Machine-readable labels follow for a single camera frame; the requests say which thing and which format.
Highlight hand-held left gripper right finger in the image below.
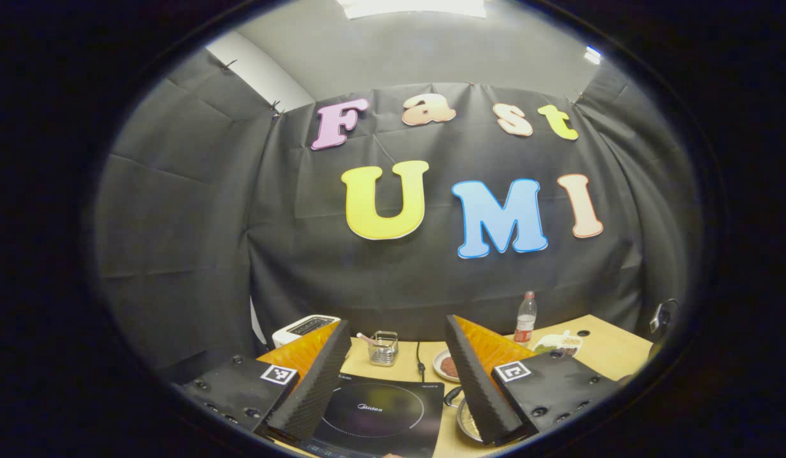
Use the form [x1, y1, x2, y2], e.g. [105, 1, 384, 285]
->
[445, 315, 622, 446]

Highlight white toaster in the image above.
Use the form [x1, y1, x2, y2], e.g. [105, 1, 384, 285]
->
[272, 315, 341, 349]

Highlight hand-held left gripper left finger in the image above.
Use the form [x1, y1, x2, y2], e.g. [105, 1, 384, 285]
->
[176, 320, 353, 446]

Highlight black backdrop cloth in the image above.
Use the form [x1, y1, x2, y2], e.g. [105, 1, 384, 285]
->
[90, 48, 702, 382]

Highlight white round plate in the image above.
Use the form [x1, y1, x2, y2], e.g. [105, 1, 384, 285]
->
[433, 349, 461, 383]

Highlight white divided dish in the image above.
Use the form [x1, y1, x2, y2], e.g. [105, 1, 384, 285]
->
[532, 330, 584, 357]

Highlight clear plastic water bottle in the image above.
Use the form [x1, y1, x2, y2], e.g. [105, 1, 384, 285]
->
[514, 291, 538, 345]

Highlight black induction cooktop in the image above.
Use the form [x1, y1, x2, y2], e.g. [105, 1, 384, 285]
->
[300, 372, 446, 458]

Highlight steel pot with black handles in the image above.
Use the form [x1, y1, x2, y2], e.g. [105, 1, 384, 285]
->
[444, 385, 484, 443]

